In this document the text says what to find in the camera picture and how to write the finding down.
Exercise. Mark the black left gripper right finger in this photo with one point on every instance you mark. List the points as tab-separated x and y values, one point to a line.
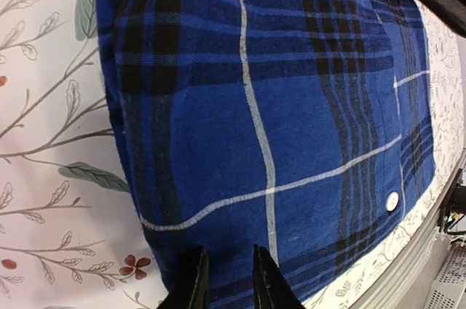
270	289

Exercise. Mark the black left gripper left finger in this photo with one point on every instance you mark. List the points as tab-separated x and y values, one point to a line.
191	290

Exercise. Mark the dark blue plaid shirt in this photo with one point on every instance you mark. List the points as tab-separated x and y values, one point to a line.
302	126

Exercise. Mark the floral patterned table mat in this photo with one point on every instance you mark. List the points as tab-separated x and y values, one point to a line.
70	236

